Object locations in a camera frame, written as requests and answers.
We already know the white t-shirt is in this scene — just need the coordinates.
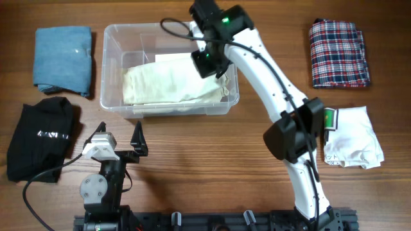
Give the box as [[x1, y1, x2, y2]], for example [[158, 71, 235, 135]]
[[324, 107, 385, 169]]

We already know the white label in container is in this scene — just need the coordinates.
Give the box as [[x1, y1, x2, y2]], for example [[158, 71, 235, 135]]
[[155, 53, 191, 62]]

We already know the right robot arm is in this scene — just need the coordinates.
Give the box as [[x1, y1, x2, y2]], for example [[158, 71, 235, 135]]
[[189, 0, 333, 230]]

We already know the black garment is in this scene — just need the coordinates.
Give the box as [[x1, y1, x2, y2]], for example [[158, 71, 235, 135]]
[[6, 97, 75, 182]]

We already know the clear plastic storage container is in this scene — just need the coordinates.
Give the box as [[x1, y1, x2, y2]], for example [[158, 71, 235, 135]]
[[100, 23, 240, 119]]

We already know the folded blue denim cloth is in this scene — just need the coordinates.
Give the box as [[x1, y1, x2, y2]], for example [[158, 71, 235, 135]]
[[33, 26, 92, 97]]

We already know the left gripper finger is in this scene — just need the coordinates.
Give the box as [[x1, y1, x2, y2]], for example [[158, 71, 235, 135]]
[[84, 121, 106, 144], [130, 121, 148, 152]]

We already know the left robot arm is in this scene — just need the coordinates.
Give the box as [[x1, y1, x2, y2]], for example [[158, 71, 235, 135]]
[[73, 122, 148, 231]]

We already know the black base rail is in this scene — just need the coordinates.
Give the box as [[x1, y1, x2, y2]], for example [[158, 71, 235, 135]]
[[73, 209, 360, 231]]

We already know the left black cable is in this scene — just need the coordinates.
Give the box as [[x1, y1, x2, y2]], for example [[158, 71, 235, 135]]
[[22, 153, 83, 231]]

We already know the cream cloth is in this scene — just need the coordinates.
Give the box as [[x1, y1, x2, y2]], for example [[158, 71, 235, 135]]
[[123, 58, 230, 105]]

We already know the plaid shirt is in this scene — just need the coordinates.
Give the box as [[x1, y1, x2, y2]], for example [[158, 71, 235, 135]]
[[309, 19, 371, 89]]

